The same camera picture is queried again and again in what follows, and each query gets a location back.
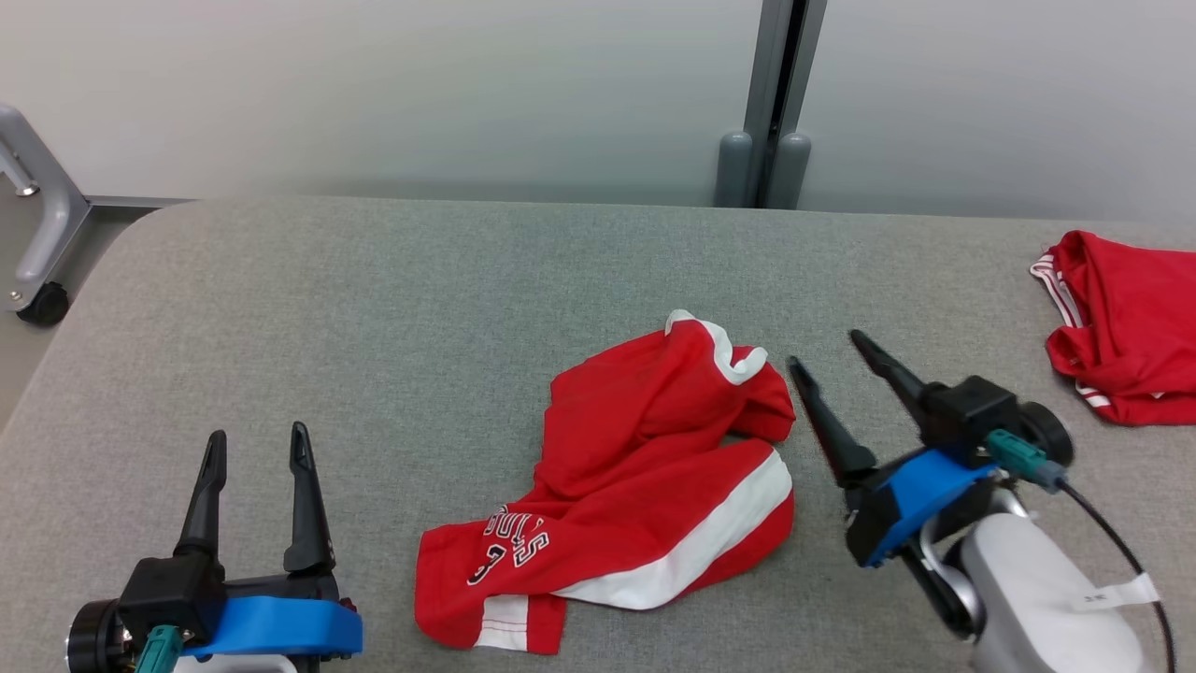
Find red jersey with black number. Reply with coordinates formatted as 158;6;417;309
1030;230;1196;427

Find white right cable tag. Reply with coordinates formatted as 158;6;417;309
1070;573;1160;614

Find black cable teal plug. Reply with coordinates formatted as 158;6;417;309
986;430;1176;673
135;624;184;673

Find grey wheeled cart leg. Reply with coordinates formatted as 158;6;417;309
0;103;92;314

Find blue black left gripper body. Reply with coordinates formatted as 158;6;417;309
192;572;363;670

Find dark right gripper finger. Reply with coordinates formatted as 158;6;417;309
787;356;879;487
848;329;932;422

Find black left cable teal plug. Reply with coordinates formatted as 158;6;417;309
135;624;184;673

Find grey partition post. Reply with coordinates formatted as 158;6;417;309
715;0;828;209

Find black right cable teal plug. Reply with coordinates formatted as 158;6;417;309
986;430;1176;673

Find black caster wheel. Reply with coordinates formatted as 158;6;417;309
16;282;71;328

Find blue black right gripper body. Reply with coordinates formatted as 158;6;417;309
846;449;997;569

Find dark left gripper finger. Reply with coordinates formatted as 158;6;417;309
283;422;335;575
175;430;228;560

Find red shorts with white stripe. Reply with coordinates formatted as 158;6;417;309
414;310;797;655

